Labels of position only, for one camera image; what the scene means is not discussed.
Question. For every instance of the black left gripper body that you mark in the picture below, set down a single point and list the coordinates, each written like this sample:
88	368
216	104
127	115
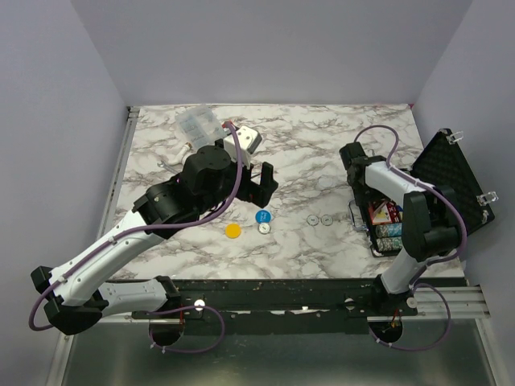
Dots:
252	191

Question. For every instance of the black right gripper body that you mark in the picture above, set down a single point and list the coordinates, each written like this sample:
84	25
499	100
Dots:
353	185

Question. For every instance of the clear dealer button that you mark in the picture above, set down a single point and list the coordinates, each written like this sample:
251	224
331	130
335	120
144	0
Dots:
325	182

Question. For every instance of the white poker chip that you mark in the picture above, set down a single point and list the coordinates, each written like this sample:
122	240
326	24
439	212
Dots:
264	228
326	220
312	220

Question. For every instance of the red playing card deck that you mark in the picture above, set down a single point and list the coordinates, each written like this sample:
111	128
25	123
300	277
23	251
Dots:
385	212

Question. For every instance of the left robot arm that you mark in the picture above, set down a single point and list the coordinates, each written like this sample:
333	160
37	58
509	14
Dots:
78	294

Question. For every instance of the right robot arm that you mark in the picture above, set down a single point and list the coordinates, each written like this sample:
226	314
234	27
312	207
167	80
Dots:
432	227

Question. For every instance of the blue small blind button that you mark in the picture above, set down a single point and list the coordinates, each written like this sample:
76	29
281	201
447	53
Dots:
263	217

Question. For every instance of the yellow round button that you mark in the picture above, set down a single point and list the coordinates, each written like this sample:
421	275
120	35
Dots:
233	231

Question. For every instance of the white plastic faucet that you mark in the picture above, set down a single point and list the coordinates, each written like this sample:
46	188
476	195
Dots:
179	158

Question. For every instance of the green poker chip row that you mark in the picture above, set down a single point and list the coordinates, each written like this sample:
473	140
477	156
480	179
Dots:
388	230

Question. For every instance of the clear screw organizer box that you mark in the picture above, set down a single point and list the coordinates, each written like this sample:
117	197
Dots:
200	126

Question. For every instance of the black poker case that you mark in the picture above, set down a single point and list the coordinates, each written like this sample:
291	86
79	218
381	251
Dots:
443	164

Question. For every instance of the grey poker chip row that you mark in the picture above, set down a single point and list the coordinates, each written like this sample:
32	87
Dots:
388	244

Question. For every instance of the silver open-end wrench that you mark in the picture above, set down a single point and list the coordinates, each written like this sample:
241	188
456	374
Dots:
162	164

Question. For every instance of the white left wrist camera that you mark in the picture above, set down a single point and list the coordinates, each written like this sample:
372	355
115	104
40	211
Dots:
249	140

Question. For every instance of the chrome case handle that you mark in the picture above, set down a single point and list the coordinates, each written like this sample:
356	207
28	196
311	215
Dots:
357	220

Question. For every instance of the black mounting rail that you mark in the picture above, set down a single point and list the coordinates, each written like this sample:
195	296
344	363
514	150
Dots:
289	306

